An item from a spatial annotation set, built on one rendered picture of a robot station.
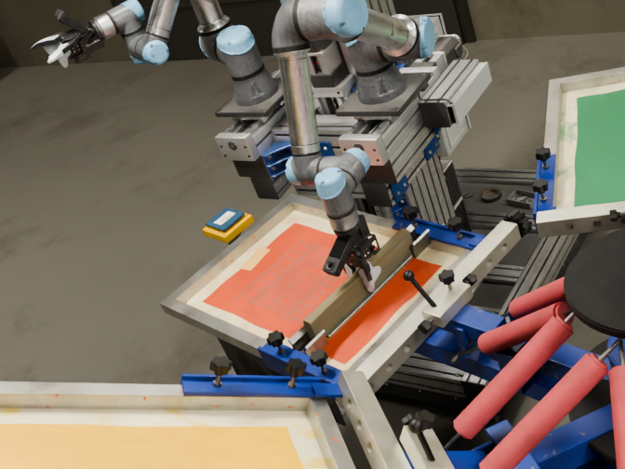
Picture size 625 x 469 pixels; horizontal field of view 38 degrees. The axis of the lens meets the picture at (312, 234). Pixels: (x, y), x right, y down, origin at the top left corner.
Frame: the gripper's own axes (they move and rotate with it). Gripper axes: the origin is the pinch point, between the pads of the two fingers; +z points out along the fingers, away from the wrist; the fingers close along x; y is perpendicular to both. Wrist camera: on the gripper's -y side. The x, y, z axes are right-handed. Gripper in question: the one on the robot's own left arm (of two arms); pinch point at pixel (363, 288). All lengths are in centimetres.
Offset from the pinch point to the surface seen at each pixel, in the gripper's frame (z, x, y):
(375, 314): 5.3, -4.7, -2.6
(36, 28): 63, 626, 211
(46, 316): 101, 268, -8
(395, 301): 5.3, -6.6, 3.7
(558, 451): -1, -74, -23
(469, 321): -3.3, -37.4, -1.7
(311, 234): 5.3, 40.1, 17.4
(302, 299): 5.3, 20.0, -6.5
